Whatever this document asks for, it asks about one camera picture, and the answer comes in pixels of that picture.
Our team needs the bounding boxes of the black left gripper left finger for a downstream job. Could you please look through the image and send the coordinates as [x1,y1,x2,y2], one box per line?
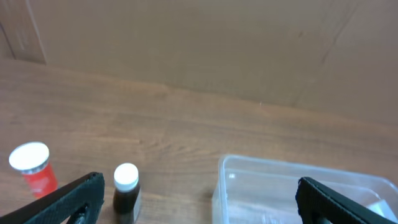
[1,172,104,224]

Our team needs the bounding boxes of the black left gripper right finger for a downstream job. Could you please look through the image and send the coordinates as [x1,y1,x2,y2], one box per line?
[295,177,394,224]

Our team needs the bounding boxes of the orange bottle white cap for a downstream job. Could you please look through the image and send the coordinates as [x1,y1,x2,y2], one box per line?
[9,141,58,198]

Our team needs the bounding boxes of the dark bottle white cap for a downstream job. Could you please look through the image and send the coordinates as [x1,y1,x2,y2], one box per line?
[113,163,141,224]

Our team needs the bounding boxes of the clear plastic container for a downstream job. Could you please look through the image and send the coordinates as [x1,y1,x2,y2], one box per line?
[212,155,397,224]

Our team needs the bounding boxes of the cardboard backdrop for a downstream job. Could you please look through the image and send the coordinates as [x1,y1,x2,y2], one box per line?
[0,0,398,125]

